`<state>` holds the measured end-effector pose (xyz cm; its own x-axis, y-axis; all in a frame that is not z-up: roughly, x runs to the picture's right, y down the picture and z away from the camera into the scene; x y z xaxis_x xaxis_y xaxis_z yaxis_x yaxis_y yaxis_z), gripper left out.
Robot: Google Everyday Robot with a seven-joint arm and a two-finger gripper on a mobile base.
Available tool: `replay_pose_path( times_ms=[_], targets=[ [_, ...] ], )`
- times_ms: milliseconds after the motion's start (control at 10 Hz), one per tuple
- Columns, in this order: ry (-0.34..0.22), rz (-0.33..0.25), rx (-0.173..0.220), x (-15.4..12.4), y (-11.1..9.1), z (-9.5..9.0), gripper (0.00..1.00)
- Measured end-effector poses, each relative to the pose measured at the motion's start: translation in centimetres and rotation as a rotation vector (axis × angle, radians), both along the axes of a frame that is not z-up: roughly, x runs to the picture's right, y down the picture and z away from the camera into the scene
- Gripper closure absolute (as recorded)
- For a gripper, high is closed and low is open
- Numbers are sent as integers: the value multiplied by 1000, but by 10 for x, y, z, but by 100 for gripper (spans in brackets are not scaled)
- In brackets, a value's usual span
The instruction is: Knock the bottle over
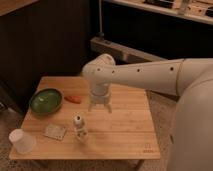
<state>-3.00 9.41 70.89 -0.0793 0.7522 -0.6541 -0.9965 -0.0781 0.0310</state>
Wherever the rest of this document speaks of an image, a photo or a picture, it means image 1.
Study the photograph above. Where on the wooden table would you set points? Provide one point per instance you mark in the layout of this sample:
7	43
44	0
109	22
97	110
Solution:
126	133

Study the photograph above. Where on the orange carrot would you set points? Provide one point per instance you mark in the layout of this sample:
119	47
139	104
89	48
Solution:
73	99

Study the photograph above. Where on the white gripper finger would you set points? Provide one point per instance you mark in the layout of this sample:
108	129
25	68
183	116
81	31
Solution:
91	106
108	106

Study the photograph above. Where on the white plastic cup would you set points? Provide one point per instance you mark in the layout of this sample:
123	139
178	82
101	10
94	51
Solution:
22	141

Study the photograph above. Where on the white shelf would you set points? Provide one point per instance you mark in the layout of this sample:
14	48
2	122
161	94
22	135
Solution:
195	10

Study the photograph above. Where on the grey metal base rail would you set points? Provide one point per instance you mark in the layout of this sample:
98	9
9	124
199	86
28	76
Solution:
122	52

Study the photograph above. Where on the green bowl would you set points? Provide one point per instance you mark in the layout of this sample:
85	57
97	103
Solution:
46	101

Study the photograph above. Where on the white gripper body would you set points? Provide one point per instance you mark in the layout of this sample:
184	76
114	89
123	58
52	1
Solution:
100	99

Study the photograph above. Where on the grey sponge pad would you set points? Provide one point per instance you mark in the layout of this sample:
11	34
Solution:
55	131

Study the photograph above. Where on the small clear plastic bottle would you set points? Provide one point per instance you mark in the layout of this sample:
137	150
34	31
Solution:
80	127

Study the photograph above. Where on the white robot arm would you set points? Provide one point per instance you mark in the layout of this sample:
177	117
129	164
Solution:
191	80

